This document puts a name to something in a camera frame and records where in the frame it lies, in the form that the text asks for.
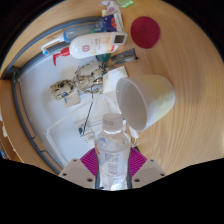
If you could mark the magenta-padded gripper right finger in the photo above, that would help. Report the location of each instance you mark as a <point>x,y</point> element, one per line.
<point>148,171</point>

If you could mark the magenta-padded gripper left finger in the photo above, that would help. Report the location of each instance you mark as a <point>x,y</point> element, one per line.
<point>78,171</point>

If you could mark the clear plastic water bottle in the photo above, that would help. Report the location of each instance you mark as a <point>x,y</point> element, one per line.
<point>112,156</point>

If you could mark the cream ceramic mug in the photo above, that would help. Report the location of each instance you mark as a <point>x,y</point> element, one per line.
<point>156,96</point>

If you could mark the white red-pump lotion bottle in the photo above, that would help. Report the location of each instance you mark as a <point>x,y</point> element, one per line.
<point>90,46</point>

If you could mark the blue spray bottle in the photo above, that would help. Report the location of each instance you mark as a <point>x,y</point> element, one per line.
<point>73,33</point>

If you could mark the flat round red coaster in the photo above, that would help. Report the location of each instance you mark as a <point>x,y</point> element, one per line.
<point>145,32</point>

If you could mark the dark blue packet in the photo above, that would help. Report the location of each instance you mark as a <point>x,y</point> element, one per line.
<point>110,23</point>

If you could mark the small green packet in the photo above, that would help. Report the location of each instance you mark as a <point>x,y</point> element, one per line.
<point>125,3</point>

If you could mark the white wall box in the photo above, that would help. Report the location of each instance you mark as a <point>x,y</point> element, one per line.
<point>71,100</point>

